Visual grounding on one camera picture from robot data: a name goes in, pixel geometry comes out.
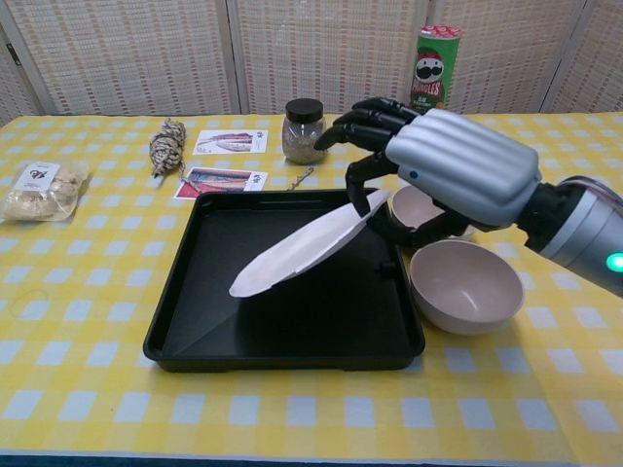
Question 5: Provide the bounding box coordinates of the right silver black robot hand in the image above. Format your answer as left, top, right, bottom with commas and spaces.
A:
313, 96, 544, 249

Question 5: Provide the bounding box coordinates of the beige plastic bowl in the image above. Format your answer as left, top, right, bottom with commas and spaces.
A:
390, 184, 478, 242
408, 238, 526, 337

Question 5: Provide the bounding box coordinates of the white round plate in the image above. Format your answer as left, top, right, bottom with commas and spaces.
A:
227, 188, 393, 299

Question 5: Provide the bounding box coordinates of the black square plastic tray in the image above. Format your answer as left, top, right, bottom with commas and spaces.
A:
142, 188, 427, 374

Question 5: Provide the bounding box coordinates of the green Pringles can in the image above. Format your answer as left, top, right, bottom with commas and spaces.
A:
408, 23, 464, 116

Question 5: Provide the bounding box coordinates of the woven folding screen panel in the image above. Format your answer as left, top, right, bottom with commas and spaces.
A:
539, 0, 623, 116
427, 0, 590, 116
0, 0, 242, 118
0, 23, 55, 127
226, 0, 439, 116

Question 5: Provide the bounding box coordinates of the glass jar with black lid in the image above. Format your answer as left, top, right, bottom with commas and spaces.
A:
281, 98, 327, 164

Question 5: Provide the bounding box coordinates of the small twig piece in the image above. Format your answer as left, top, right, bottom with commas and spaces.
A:
286, 165, 315, 192

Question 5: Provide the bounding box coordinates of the white postcard with boat picture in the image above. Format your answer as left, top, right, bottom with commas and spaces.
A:
192, 128, 271, 157

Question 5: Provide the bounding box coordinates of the postcard with red blue picture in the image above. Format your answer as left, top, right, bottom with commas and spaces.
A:
173, 165, 270, 200

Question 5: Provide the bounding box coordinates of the clear bag of snacks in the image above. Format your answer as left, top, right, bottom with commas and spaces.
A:
1, 160, 92, 223

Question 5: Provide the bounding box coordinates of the yellow checked tablecloth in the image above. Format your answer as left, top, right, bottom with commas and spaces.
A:
0, 112, 623, 461

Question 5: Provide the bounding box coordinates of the thin rubber band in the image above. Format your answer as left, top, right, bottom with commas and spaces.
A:
10, 288, 52, 320

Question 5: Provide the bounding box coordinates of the coiled braided rope bundle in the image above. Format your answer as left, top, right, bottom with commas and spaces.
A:
148, 118, 191, 181

